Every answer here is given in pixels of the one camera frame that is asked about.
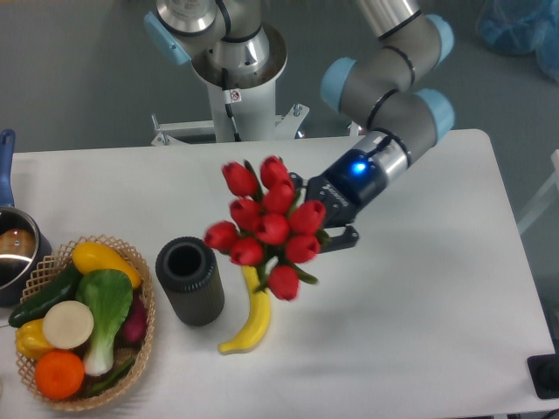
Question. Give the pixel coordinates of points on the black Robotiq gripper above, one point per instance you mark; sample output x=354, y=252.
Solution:
x=344, y=188

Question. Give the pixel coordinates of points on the red tulip bouquet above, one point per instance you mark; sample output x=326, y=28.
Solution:
x=269, y=230

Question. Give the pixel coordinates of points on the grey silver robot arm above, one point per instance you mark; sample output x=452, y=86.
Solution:
x=400, y=124

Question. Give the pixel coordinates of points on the dark grey ribbed vase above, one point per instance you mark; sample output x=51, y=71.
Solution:
x=187, y=271

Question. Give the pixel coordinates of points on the yellow banana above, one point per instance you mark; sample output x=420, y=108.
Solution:
x=254, y=329

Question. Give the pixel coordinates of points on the purple red onion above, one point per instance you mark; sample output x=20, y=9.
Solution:
x=134, y=328

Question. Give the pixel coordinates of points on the green bok choy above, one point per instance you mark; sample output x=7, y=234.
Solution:
x=108, y=294

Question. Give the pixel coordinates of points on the yellow squash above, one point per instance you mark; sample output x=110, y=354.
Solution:
x=91, y=256

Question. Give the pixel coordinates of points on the blue plastic bag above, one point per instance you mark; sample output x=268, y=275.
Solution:
x=522, y=28

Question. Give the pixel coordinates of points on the green cucumber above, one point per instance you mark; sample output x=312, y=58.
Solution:
x=60, y=289

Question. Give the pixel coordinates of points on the green chili pepper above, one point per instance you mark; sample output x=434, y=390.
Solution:
x=101, y=386

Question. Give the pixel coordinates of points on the black device at table edge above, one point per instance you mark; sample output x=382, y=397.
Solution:
x=543, y=371

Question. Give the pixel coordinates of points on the woven wicker basket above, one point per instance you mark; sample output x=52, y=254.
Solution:
x=46, y=271

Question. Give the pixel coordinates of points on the white round radish slice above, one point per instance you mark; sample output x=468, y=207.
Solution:
x=68, y=324

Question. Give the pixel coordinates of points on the orange fruit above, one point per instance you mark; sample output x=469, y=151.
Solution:
x=59, y=374

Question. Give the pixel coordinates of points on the yellow bell pepper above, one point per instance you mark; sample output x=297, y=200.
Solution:
x=31, y=341

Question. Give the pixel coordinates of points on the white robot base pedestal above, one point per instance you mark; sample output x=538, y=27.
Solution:
x=241, y=84

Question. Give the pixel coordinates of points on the blue handled saucepan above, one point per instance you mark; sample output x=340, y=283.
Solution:
x=23, y=245

